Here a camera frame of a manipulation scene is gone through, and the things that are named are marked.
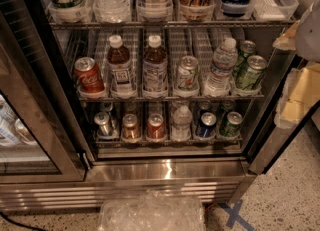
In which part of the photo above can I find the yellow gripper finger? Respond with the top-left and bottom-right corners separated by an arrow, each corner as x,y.
272,21 -> 300,50
274,62 -> 320,129

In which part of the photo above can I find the blue pepsi can front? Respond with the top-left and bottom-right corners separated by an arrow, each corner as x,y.
195,112 -> 217,138

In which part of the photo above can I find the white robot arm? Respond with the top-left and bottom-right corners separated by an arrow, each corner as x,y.
273,1 -> 320,129

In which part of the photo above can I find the green can middle shelf rear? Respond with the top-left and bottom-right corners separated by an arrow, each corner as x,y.
232,40 -> 256,78

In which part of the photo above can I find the green can shelf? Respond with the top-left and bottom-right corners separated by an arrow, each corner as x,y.
235,55 -> 267,91
232,40 -> 256,78
216,100 -> 236,120
219,111 -> 243,138

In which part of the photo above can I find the green can middle shelf front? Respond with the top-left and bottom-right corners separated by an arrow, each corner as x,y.
235,55 -> 267,91

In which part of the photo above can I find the steel fridge door right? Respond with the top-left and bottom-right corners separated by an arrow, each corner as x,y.
249,57 -> 320,174

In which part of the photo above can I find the water bottle middle shelf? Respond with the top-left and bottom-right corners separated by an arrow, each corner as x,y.
203,38 -> 238,97

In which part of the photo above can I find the green can bottom shelf rear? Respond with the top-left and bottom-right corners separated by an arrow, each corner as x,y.
216,100 -> 236,120

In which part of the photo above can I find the green can bottom shelf front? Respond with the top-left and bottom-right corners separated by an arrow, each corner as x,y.
219,111 -> 243,138

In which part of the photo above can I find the white 7up can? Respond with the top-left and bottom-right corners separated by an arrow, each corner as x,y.
176,56 -> 199,91

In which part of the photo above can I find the small water bottle bottom shelf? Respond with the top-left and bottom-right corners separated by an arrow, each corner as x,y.
172,105 -> 193,141

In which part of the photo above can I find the red can bottom shelf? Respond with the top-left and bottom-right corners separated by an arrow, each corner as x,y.
147,113 -> 165,139

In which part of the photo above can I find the orange-brown can bottom shelf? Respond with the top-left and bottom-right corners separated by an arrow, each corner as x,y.
122,114 -> 141,140

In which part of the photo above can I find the silver can bottom shelf rear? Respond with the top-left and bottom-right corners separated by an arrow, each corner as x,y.
100,102 -> 118,128

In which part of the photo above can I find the silver can shelf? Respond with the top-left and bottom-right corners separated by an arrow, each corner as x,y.
100,102 -> 118,128
94,112 -> 113,136

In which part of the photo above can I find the silver can bottom shelf front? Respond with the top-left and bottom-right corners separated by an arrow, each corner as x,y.
94,112 -> 113,136

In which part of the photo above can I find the red coca-cola can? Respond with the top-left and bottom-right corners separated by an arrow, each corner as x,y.
74,57 -> 105,93

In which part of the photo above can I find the glass fridge door left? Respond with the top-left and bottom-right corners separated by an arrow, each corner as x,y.
0,16 -> 85,184

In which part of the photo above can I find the empty clear plastic tray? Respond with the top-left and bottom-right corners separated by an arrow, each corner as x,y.
254,0 -> 298,21

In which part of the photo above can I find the right iced tea bottle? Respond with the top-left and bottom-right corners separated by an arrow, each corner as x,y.
143,35 -> 167,93

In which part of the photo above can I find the iced tea bottle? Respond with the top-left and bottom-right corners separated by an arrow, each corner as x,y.
107,35 -> 135,93
143,35 -> 167,93

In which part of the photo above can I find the left iced tea bottle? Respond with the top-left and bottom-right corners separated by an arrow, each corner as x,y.
107,35 -> 135,93

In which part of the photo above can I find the clear plastic bag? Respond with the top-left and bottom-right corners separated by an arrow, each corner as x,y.
98,191 -> 206,231

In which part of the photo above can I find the top wire shelf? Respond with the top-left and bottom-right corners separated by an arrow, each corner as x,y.
49,20 -> 296,30

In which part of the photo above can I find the wire shelf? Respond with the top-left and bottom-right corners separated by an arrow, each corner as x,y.
79,93 -> 264,102
95,137 -> 242,147
49,20 -> 296,30

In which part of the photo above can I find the middle wire shelf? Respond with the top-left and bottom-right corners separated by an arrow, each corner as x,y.
79,93 -> 264,102

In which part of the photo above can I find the bottom wire shelf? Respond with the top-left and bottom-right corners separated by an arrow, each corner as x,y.
95,137 -> 242,147

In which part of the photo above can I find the black cable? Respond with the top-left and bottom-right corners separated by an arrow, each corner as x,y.
0,210 -> 48,231

